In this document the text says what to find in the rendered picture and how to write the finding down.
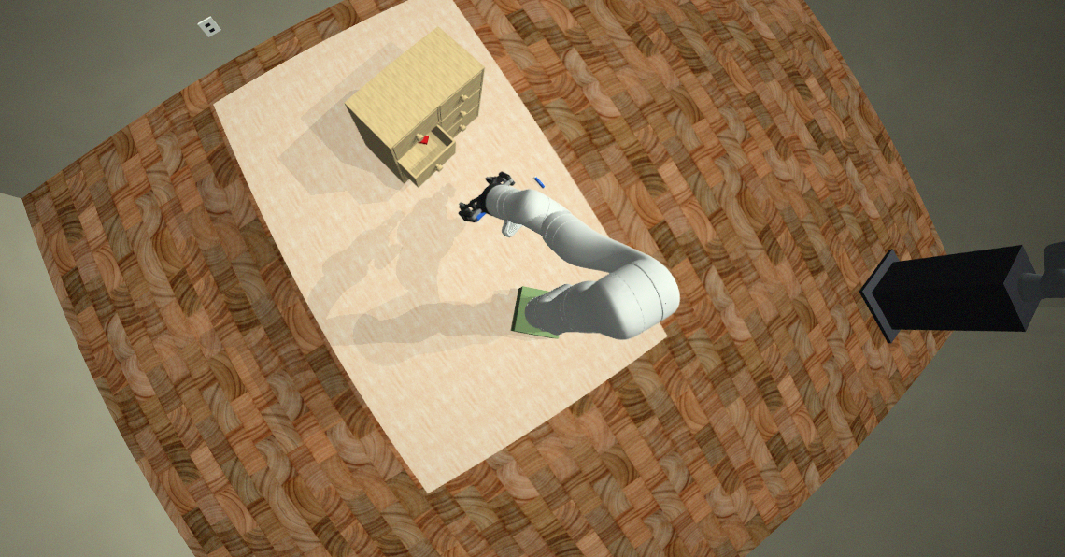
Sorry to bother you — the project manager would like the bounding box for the light wooden chest of drawers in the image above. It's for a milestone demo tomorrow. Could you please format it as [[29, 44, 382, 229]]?
[[345, 27, 485, 184]]

